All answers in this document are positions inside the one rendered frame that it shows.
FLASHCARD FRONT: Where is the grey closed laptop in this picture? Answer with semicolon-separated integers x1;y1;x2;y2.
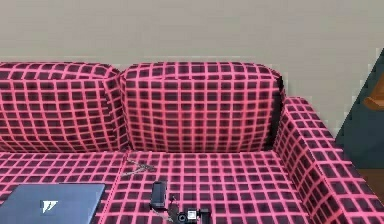
0;183;107;224

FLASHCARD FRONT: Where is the red black checked sofa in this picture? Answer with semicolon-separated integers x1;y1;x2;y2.
0;61;384;224

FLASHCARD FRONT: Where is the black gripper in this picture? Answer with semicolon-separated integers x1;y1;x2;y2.
148;195;189;224

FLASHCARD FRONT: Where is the black cellphone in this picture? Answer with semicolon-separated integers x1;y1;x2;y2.
150;180;168;210

